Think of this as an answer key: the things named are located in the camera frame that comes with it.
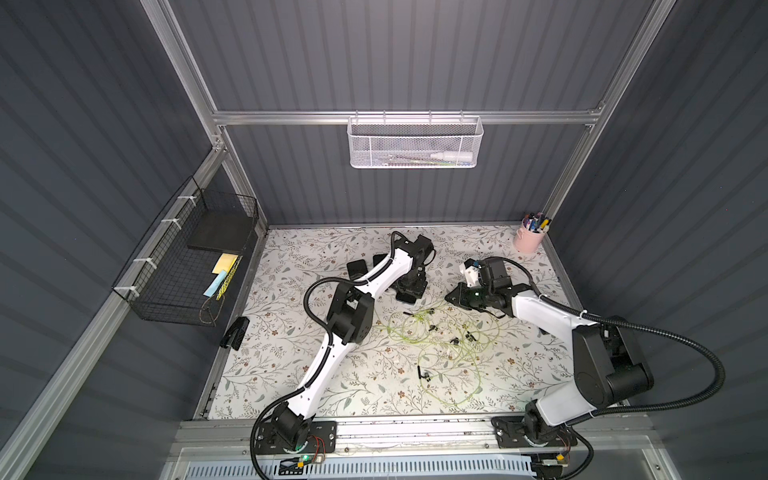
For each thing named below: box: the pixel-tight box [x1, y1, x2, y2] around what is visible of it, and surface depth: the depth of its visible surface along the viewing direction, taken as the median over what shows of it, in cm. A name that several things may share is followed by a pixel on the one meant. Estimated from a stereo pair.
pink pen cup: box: [514, 212, 551, 254], surface depth 107 cm
